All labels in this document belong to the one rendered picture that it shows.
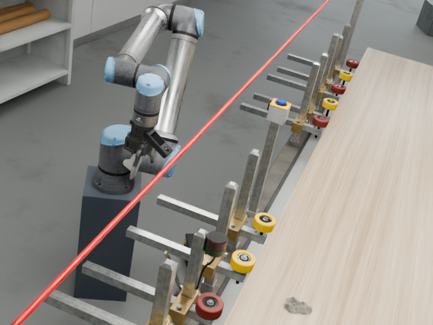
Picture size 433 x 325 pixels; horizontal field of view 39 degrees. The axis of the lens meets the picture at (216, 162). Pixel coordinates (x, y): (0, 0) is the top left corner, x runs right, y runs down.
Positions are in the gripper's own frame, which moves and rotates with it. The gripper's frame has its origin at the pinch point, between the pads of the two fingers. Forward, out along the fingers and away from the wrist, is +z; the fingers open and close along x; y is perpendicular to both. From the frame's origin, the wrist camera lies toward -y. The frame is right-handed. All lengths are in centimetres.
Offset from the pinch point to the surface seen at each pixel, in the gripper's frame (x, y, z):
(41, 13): -185, 196, 36
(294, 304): 28, -71, 2
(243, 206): -9.3, -37.6, 3.1
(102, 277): 46.5, -15.1, 9.2
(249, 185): -9.4, -37.8, -6.4
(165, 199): -3.8, -8.9, 10.2
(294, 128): -102, -28, 11
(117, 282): 46, -20, 8
